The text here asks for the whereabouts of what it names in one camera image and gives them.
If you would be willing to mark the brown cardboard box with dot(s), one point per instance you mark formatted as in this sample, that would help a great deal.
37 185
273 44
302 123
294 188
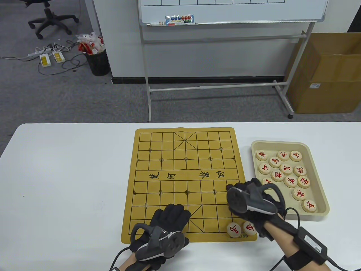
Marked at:
324 93

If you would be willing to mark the white rolling whiteboard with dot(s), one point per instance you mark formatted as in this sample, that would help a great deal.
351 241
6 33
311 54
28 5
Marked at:
225 11

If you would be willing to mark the round red-marked chess piece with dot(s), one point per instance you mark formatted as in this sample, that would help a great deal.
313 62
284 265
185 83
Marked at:
233 230
249 228

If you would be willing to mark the person's right hand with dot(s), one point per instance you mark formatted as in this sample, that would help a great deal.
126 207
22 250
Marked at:
265 225

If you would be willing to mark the black wastebasket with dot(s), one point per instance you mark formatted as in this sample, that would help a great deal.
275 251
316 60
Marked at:
98 66

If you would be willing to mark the white red trash bags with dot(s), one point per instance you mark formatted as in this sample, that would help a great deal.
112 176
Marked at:
90 42

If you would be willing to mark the white power strip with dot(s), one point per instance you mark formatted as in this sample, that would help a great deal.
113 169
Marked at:
36 53

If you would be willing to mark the cluster of wooden chess pieces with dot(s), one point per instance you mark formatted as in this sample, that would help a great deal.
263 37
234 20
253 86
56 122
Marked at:
286 168

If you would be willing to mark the white yellow power adapter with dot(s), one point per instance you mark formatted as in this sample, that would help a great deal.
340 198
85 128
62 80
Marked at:
45 60
58 56

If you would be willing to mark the black office chair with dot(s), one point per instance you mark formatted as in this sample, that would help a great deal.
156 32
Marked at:
48 15

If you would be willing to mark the whiteboard marker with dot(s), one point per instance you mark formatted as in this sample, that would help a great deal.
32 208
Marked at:
157 24
177 24

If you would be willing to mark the person's left hand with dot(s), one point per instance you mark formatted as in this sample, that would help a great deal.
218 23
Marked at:
172 217

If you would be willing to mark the grey tracking controller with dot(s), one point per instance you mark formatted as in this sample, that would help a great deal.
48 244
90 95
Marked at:
176 244
237 200

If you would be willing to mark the black sensor box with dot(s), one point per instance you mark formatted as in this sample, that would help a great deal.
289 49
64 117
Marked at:
310 245

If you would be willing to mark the pack of coloured magnets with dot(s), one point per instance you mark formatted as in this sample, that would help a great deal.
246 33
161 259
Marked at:
179 19

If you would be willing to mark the yellow chess board mat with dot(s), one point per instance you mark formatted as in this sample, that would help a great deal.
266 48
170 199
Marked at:
169 158

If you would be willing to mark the beige plastic tray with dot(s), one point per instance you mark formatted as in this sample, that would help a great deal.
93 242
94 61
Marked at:
317 175

